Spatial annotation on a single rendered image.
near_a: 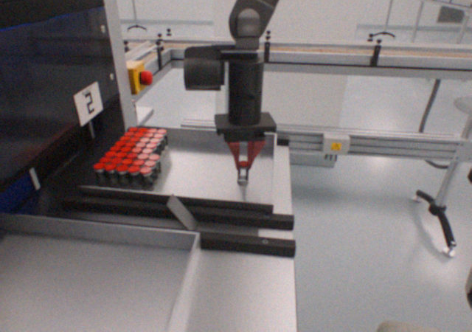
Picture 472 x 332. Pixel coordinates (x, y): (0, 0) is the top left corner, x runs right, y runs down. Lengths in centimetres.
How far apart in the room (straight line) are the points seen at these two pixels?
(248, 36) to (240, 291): 35
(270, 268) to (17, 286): 34
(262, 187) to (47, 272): 38
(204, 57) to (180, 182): 25
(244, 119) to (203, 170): 19
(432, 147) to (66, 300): 166
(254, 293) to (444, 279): 149
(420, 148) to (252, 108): 136
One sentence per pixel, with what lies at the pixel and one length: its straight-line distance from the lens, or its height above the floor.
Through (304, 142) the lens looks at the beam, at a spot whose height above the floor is 49.
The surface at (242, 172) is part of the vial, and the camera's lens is 60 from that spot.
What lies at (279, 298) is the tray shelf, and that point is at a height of 88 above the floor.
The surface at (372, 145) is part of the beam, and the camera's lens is 173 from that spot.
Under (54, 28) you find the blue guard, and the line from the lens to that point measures 62.
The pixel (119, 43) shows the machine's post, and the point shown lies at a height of 110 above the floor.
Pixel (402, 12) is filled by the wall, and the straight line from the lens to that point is 912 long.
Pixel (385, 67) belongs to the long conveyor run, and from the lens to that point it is 156.
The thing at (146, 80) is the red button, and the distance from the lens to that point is 88.
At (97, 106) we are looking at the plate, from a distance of 71.
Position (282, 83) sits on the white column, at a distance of 215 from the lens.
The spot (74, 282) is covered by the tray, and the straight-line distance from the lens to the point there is 51.
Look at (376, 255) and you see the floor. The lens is 184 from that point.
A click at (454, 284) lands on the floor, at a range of 188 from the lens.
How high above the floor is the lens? 125
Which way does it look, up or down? 30 degrees down
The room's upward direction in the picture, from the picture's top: straight up
